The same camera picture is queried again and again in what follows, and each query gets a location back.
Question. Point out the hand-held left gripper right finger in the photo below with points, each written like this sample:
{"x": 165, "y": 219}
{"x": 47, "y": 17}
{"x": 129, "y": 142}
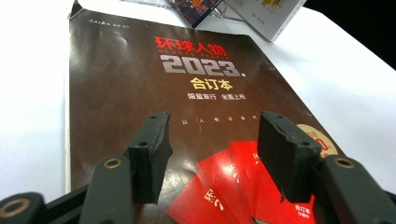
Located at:
{"x": 286, "y": 155}

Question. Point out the white book with picture grid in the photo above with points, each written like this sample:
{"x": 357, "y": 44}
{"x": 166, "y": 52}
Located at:
{"x": 267, "y": 21}

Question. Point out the brown magazine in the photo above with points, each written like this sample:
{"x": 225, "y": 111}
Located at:
{"x": 124, "y": 77}

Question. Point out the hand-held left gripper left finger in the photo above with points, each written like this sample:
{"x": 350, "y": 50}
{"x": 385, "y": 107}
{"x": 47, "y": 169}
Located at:
{"x": 149, "y": 155}

